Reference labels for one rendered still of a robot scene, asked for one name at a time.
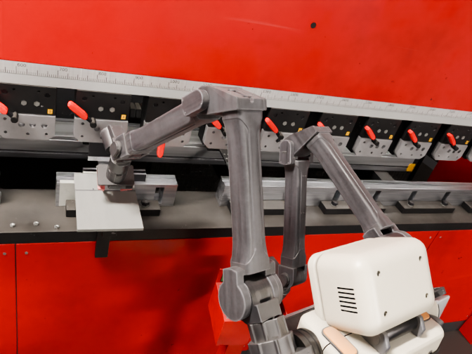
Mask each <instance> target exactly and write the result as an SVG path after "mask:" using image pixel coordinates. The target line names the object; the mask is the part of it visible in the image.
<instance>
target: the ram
mask: <svg viewBox="0 0 472 354"><path fill-rule="evenodd" d="M0 60H8V61H15V62H22V63H34V64H40V65H52V66H59V67H71V68H78V69H85V70H97V71H104V72H116V73H122V74H134V75H141V76H148V77H160V78H167V79H179V80H186V81H198V82H204V83H212V84H224V85H231V86H243V87H249V88H256V89H268V90H275V91H287V92H294V93H306V94H313V95H319V96H331V97H338V98H350V99H357V100H369V101H376V102H383V103H395V104H401V105H413V106H420V107H432V108H439V109H446V110H458V111H465V112H472V0H0ZM0 82H5V83H12V84H27V85H35V86H50V87H57V88H65V89H79V90H87V91H102V92H110V93H124V94H132V95H140V96H154V97H163V98H177V99H181V98H182V97H183V96H185V95H187V94H189V93H190V92H192V91H183V90H176V89H168V88H155V87H148V86H134V85H127V84H114V83H107V82H99V81H86V80H78V79H66V78H58V77H45V76H37V75H30V74H17V73H10V72H0ZM266 101H267V107H274V108H282V109H290V110H304V111H312V112H326V113H334V114H349V115H357V116H365V117H379V118H387V119H401V120H410V121H417V122H432V123H439V124H454V125H462V126H472V119H459V118H451V117H439V116H431V115H424V114H410V113H403V112H390V111H383V110H369V109H362V108H355V107H341V106H334V105H321V104H314V103H300V102H293V101H285V100H273V99H266Z"/></svg>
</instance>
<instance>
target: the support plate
mask: <svg viewBox="0 0 472 354"><path fill-rule="evenodd" d="M93 188H94V190H97V189H98V183H97V174H96V173H74V192H75V204H76V217H77V232H103V231H134V230H143V222H142V218H141V215H140V209H139V206H138V200H137V197H136V191H89V190H92V189H93Z"/></svg>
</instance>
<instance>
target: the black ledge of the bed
mask: <svg viewBox="0 0 472 354"><path fill-rule="evenodd" d="M0 192H1V201H0V244H12V243H36V242H82V241H96V234H97V232H77V217H66V213H65V206H56V205H55V190H21V189H0ZM215 195H216V192H200V191H176V196H175V200H174V203H173V206H159V207H160V214H159V216H141V218H142V222H143V230H134V231H117V235H116V237H110V240H151V239H175V238H199V237H232V219H231V214H230V211H229V209H228V206H219V204H218V201H217V199H216V197H215ZM384 207H385V208H386V210H385V211H384V214H385V215H386V216H387V217H389V219H390V220H391V222H392V223H394V224H395V225H396V226H397V228H398V230H401V231H405V232H408V231H432V230H472V213H468V212H467V211H466V210H465V209H464V208H463V207H462V206H453V207H454V208H455V210H454V211H453V213H443V214H402V213H401V212H400V211H399V210H398V209H397V208H396V206H384ZM34 222H38V223H39V224H38V225H37V226H35V225H34ZM11 223H14V224H15V227H14V228H12V227H10V224H11ZM264 223H265V236H269V235H283V234H284V215H264ZM55 225H59V228H58V229H55V228H54V226H55ZM362 232H363V230H362V227H361V225H360V223H359V222H358V220H357V218H356V217H355V215H354V214H323V212H322V211H321V209H320V208H319V206H306V231H305V235H314V234H338V233H362Z"/></svg>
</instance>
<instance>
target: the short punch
mask: <svg viewBox="0 0 472 354"><path fill-rule="evenodd" d="M110 155H111V154H108V153H106V151H105V147H104V145H103V143H90V142H89V145H88V161H107V162H108V161H109V160H110Z"/></svg>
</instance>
